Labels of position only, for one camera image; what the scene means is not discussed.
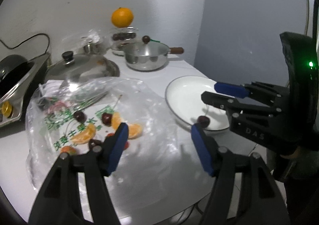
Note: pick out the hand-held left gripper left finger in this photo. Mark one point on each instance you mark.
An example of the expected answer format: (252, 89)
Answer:
(117, 145)

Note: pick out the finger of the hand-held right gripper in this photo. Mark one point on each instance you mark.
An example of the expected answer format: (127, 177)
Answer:
(216, 99)
(229, 89)

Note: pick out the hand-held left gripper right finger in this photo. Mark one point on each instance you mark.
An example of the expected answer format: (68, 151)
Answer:
(200, 147)

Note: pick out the peeled orange segment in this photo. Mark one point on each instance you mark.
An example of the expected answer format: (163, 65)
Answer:
(84, 135)
(135, 130)
(116, 120)

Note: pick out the white plate with dark rim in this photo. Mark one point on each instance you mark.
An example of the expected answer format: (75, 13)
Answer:
(184, 95)

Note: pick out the clear printed plastic bag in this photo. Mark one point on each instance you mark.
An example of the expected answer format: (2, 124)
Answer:
(149, 105)

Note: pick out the person's right forearm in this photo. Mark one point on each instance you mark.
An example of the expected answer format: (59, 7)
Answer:
(294, 165)

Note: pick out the grey refrigerator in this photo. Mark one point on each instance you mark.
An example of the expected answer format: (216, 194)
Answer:
(249, 28)

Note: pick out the small steel saucepan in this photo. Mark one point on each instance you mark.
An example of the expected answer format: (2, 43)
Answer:
(144, 62)

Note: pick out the large glass lid black knob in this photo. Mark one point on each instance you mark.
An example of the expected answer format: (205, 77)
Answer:
(82, 65)

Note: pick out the saucepan lid with wooden knob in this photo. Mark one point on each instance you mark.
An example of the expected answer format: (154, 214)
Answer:
(144, 49)

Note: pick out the person's dark clothing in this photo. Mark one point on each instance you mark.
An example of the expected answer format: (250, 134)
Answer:
(304, 202)

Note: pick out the steel cup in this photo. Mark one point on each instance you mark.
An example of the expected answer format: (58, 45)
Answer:
(91, 47)

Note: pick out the clear container with cherries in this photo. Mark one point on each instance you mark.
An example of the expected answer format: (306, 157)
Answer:
(122, 37)

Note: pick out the crumpled clear plastic wrap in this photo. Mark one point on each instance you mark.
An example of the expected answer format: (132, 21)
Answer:
(94, 35)

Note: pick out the steel induction cooker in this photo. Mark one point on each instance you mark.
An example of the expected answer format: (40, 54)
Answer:
(22, 83)

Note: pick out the gold cooker knob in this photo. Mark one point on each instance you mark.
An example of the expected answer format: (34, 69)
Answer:
(6, 109)

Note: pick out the whole orange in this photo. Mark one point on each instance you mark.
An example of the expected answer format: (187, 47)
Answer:
(122, 17)

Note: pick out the black wok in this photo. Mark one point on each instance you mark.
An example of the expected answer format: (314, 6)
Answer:
(12, 73)

